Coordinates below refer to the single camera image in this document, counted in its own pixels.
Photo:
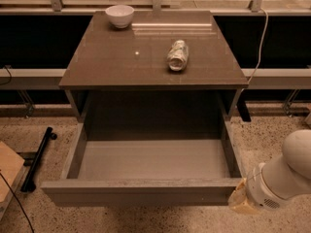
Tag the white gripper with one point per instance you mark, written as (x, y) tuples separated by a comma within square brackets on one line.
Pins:
[(258, 191)]

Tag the grey top drawer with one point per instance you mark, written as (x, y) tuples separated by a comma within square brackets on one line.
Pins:
[(151, 148)]

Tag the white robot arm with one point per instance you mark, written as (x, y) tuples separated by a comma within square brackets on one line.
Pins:
[(272, 185)]

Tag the crushed white can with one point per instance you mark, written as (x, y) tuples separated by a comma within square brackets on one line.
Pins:
[(178, 55)]

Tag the black metal bar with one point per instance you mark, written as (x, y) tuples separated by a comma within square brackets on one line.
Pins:
[(28, 184)]

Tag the white ceramic bowl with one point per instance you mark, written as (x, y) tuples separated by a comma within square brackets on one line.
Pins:
[(120, 15)]

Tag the wooden board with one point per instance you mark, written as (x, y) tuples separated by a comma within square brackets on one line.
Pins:
[(11, 167)]

